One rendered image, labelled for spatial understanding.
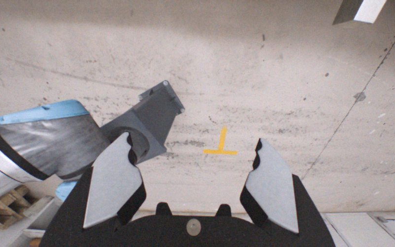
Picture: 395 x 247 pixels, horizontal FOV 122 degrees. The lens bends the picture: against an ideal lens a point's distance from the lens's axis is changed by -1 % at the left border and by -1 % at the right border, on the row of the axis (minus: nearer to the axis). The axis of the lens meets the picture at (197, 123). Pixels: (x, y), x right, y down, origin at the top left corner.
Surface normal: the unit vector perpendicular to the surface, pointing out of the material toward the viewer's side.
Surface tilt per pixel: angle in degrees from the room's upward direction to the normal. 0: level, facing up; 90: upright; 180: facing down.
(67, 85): 0
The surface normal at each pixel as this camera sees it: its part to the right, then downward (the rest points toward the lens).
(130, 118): 0.00, 0.47
